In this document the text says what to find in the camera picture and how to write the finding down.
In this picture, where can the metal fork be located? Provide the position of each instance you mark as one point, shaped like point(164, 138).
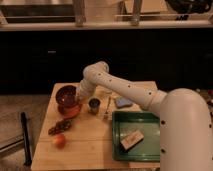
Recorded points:
point(107, 108)

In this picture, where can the dark purple bowl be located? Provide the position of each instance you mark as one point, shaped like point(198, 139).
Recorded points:
point(65, 96)

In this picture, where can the bunch of dark grapes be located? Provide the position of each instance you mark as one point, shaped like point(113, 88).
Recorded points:
point(59, 127)

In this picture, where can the orange bowl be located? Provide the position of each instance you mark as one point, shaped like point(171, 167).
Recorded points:
point(69, 112)

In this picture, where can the black bar stand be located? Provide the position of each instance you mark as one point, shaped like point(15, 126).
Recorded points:
point(27, 151)

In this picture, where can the brown sponge block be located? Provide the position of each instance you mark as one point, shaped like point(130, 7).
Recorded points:
point(132, 139)

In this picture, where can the blue sponge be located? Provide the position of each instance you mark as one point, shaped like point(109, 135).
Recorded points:
point(121, 102)

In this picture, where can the orange fruit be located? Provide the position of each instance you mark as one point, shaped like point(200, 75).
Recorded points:
point(59, 141)

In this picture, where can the small metal cup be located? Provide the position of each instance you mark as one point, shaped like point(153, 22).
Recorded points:
point(94, 105)

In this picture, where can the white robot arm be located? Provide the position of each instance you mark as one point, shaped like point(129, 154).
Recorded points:
point(186, 129)

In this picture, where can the green plastic tray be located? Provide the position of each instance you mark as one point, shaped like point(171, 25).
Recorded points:
point(145, 150)

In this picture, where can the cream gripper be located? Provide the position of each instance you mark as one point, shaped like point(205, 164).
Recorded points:
point(80, 97)

